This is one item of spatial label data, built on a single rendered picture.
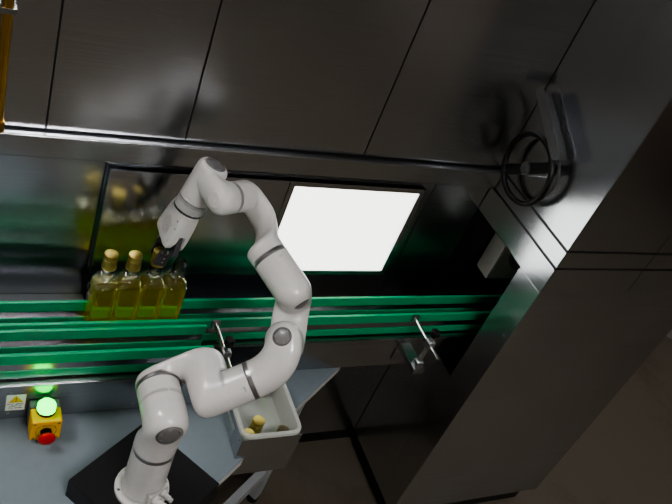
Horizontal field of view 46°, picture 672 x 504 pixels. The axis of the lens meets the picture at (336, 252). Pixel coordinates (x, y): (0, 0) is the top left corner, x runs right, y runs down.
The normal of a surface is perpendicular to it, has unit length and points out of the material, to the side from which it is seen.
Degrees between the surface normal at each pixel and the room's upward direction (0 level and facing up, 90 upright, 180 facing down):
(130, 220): 90
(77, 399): 90
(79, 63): 90
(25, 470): 0
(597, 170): 90
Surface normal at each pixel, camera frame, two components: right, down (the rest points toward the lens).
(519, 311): -0.88, -0.01
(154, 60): 0.34, 0.67
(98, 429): 0.32, -0.74
